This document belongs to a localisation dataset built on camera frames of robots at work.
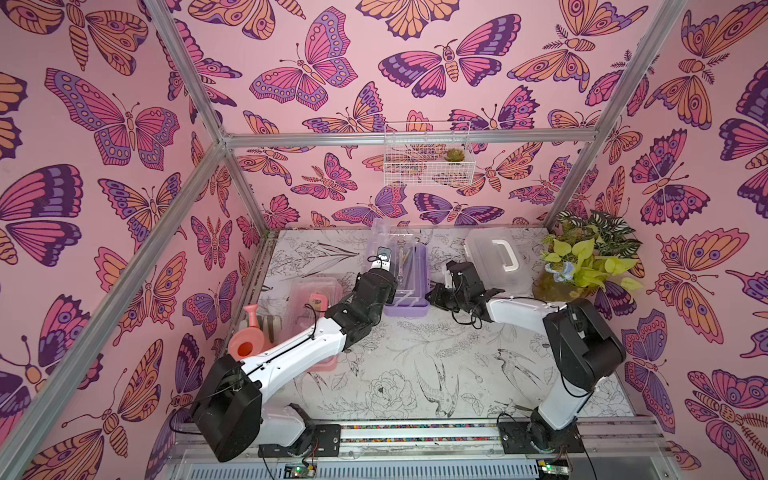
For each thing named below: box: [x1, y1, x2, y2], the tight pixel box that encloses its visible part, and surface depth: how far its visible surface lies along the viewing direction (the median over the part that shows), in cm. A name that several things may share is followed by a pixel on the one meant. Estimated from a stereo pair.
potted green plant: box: [533, 211, 644, 302], surface depth 85 cm
